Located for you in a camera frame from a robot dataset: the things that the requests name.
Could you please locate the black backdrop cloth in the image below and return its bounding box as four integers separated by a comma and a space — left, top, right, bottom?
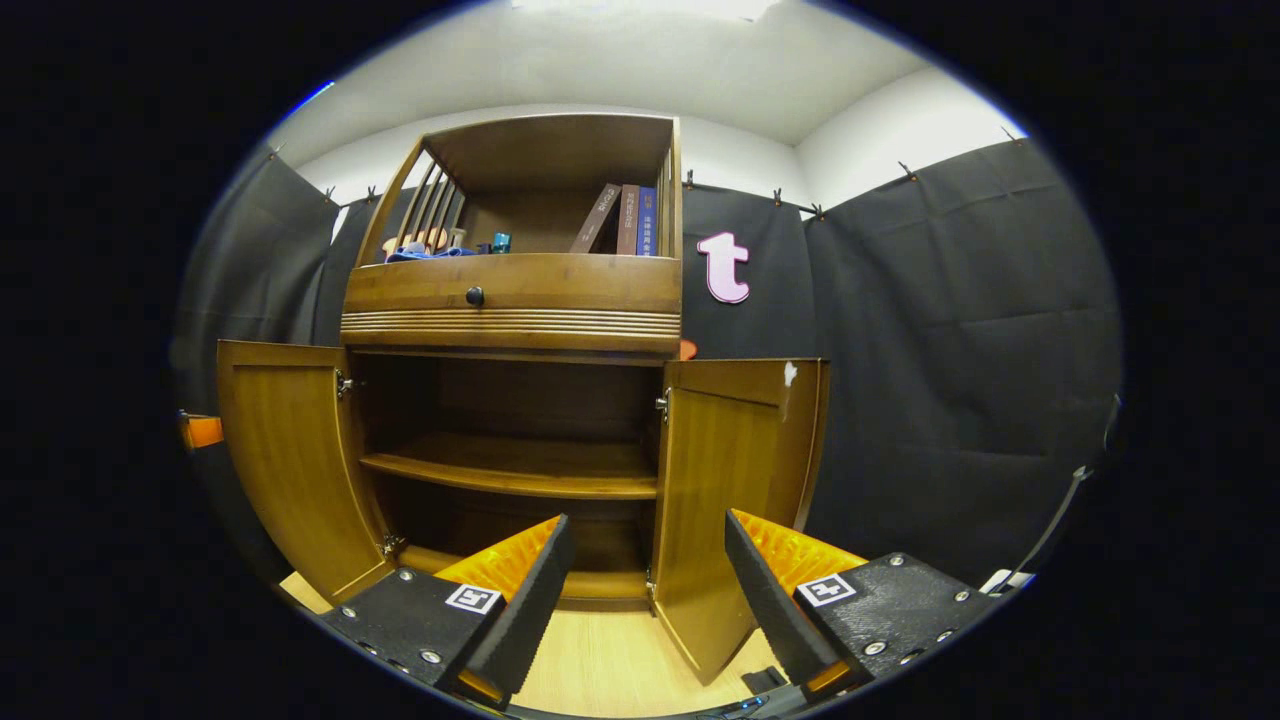
170, 135, 1123, 591

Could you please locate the black cable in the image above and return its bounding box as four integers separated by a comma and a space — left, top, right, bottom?
1005, 393, 1121, 591

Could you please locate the long ceiling light panel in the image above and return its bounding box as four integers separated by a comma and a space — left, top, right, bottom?
510, 0, 781, 21

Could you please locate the dark brown book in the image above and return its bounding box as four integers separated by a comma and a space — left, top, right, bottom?
570, 183, 623, 254

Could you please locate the wooden inner shelf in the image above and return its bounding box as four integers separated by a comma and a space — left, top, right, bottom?
360, 432, 659, 499

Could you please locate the wooden cabinet drawer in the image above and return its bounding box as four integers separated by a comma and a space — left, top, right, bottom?
340, 252, 684, 356

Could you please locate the wooden cabinet door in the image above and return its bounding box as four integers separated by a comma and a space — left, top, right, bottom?
650, 358, 831, 686
217, 340, 396, 606

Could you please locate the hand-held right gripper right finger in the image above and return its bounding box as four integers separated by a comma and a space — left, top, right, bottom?
724, 508, 1001, 701

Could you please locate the wooden double-door shoe cabinet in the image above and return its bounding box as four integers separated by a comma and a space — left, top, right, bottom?
217, 112, 831, 686

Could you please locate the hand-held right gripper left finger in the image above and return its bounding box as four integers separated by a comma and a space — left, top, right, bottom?
320, 514, 576, 709

